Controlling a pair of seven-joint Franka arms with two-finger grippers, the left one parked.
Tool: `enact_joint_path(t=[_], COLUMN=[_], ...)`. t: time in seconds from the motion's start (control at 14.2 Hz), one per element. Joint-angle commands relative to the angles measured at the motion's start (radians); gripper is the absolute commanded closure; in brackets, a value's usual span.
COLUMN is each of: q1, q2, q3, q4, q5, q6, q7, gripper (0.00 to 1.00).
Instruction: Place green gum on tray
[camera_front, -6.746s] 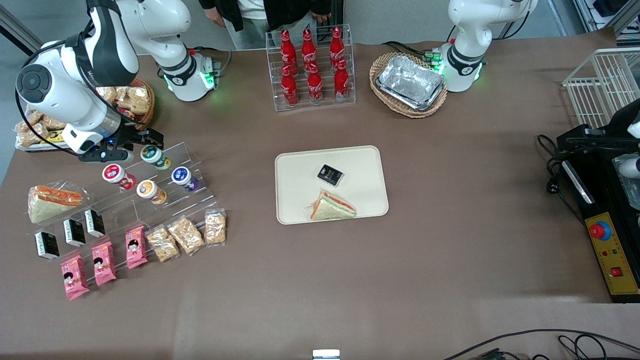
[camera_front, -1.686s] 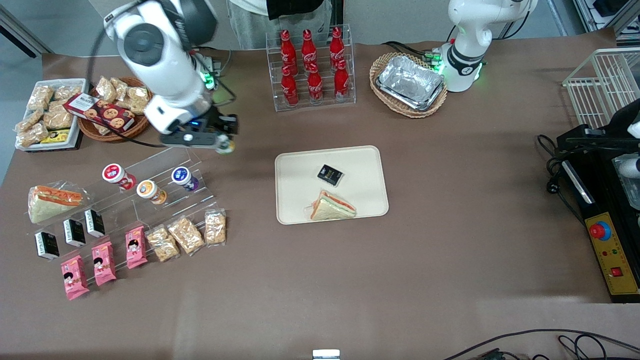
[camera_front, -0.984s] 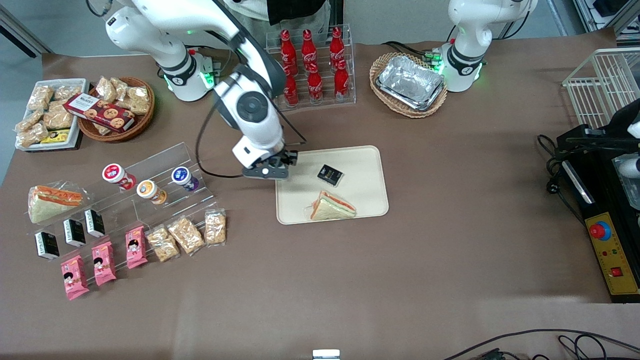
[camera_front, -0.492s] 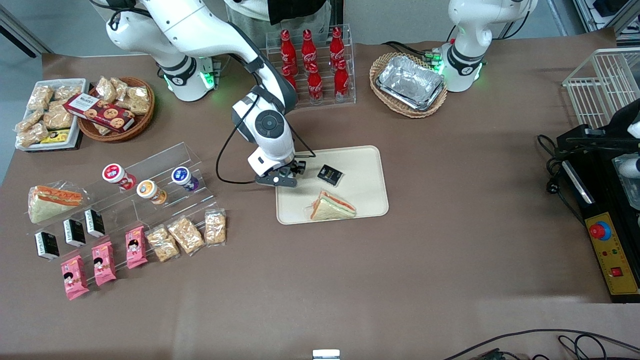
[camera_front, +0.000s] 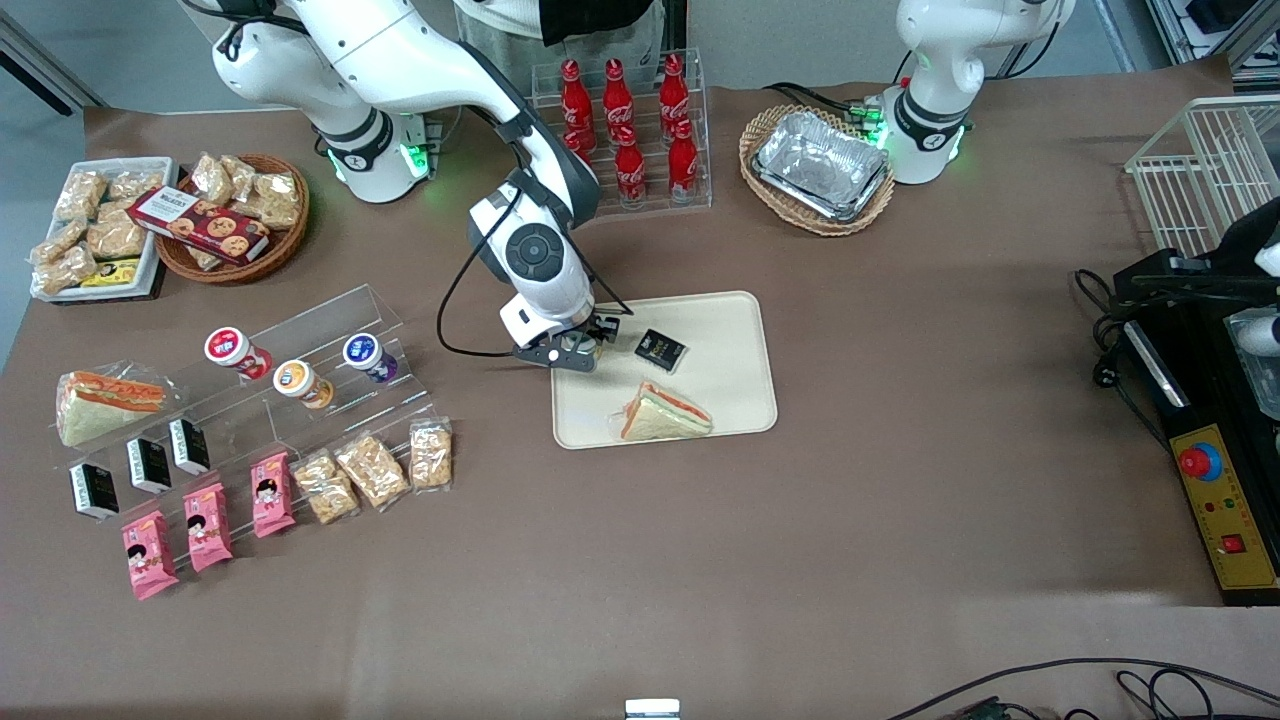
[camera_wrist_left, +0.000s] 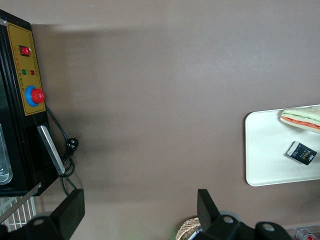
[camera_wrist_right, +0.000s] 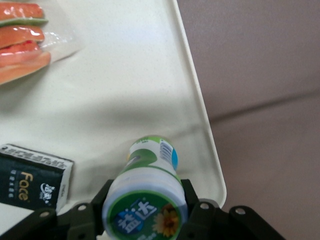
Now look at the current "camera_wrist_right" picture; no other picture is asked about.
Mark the wrapped triangle sandwich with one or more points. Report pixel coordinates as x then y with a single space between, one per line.
20 37

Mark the beige serving tray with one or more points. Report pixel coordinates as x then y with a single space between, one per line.
125 75

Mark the green gum bottle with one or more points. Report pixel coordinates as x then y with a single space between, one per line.
145 180

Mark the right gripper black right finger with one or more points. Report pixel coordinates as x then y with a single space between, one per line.
212 222

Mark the black Face tissue pack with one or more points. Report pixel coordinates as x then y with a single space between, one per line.
25 180

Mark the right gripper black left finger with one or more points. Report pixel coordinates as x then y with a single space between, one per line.
75 222

